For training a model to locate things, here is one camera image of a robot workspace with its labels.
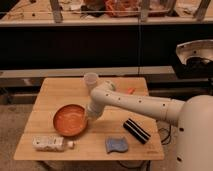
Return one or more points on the small orange object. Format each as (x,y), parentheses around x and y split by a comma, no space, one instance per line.
(130,90)

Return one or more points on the blue sponge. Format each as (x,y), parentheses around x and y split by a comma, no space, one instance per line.
(116,145)

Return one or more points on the orange ceramic bowl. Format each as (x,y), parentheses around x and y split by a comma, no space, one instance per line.
(70,120)

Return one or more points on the wooden table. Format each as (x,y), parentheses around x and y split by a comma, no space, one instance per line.
(89,146)

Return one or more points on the black striped eraser block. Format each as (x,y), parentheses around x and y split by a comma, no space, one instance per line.
(134,129)

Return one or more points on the white plastic bottle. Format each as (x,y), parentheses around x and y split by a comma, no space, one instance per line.
(51,143)

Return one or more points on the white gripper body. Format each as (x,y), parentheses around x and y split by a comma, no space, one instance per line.
(94,110)

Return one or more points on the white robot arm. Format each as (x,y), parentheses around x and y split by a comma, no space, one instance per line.
(193,118)

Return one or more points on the black and white machine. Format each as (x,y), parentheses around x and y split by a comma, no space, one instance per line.
(194,59)

